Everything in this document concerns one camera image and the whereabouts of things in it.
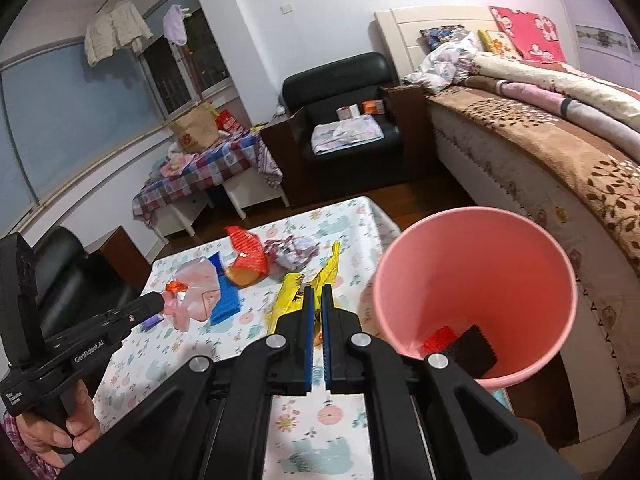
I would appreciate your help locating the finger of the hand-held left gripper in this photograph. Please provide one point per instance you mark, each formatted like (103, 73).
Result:
(142, 307)

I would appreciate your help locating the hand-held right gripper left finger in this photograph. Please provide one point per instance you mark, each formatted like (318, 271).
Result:
(307, 340)

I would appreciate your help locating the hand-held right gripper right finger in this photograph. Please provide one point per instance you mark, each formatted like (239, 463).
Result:
(327, 340)

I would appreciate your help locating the yellow plastic wrapper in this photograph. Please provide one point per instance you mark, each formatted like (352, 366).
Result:
(285, 295)

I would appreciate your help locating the clear plastic wrapper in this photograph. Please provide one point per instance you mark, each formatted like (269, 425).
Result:
(197, 285)

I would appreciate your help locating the pink plastic bucket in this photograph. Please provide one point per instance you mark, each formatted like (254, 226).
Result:
(450, 270)

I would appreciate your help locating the person's left hand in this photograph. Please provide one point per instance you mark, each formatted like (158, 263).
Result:
(82, 430)

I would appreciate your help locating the small orange wrapper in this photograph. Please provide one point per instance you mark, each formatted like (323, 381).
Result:
(177, 287)

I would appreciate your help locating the animal print tablecloth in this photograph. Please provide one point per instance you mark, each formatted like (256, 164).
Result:
(150, 360)

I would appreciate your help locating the brown wooden cabinet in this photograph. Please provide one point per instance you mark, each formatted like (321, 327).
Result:
(120, 255)

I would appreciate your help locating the blue corrugated plastic piece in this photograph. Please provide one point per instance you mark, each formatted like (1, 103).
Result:
(225, 295)

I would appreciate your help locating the black leather chair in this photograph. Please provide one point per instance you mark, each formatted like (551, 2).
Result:
(65, 270)

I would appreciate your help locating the crumpled printed wrapper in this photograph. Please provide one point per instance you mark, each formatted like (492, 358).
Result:
(292, 254)

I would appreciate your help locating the red mesh wrapper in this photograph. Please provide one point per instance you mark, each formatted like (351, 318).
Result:
(247, 250)

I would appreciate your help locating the red ribbed plastic piece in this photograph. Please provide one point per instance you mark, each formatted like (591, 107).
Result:
(437, 342)

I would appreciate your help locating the pink cloth bundle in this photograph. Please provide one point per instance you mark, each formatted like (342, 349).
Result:
(177, 165)

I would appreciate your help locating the white low bench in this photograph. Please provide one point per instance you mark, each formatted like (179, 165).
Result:
(250, 195)

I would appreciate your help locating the checkered tablecloth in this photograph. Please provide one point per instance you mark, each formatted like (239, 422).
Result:
(220, 165)

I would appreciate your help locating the brown paper bag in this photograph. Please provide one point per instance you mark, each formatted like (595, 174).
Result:
(195, 130)

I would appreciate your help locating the red shopping bag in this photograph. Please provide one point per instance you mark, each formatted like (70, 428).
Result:
(227, 121)

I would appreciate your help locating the folded pastel cloth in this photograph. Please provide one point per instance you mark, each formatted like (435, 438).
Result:
(347, 132)

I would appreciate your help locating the window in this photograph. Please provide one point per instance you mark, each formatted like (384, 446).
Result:
(50, 110)

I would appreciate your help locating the small white box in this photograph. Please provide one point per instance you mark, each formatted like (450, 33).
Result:
(347, 111)

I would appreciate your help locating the small orange box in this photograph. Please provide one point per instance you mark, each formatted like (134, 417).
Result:
(372, 107)

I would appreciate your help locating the wooden coat stand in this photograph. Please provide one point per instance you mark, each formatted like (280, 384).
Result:
(192, 75)

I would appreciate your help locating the black leather armchair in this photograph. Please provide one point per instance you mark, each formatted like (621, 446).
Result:
(340, 77)

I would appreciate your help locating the hanging white jacket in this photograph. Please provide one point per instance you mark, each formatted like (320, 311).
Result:
(115, 30)

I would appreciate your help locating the hanging lilac cloth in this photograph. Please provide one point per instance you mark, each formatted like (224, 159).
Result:
(175, 25)

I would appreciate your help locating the brown leaf-patterned blanket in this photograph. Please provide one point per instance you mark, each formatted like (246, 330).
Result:
(525, 120)

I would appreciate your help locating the crumpled white floral cloth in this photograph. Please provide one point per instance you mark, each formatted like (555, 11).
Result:
(440, 65)

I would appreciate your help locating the bed with brown blanket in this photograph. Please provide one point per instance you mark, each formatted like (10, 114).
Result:
(400, 35)

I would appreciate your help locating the colourful printed pillow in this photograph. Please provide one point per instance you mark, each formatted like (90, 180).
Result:
(440, 35)

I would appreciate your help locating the rolled pastel quilt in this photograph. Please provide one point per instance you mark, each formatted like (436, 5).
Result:
(550, 85)

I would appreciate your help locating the yellow printed pillow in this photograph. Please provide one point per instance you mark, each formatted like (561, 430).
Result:
(500, 45)

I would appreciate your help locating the red floral pillow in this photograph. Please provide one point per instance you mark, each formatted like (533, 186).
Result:
(530, 35)

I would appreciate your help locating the white wall socket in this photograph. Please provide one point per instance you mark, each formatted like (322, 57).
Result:
(287, 8)

